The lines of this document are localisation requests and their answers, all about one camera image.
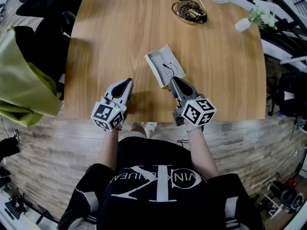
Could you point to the black metal railing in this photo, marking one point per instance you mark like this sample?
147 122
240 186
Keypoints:
291 15

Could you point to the person's black printed shirt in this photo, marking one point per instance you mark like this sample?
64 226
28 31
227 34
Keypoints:
144 157

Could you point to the white folding stand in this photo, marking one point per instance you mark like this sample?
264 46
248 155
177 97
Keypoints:
273 210

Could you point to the person's left forearm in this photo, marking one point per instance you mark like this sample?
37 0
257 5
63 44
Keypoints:
108 152

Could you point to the white glasses case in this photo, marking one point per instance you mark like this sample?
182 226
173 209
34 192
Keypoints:
156 59

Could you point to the green cloth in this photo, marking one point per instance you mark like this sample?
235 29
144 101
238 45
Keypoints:
21 92

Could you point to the thin black-framed glasses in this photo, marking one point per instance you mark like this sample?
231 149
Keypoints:
171 70

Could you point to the black office chair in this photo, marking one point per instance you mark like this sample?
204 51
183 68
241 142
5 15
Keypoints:
292 92
48 44

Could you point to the white vase with flowers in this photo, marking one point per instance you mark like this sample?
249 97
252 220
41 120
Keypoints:
242 24

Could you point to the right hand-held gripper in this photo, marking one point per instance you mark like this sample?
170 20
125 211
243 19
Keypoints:
192 111

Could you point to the person's right forearm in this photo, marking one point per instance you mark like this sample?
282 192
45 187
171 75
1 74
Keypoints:
201 154

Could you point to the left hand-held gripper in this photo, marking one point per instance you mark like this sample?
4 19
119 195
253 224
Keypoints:
104 112

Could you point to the white wristband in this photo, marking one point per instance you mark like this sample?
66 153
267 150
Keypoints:
193 128

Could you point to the person's right white shoe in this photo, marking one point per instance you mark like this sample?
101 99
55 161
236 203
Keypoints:
151 128

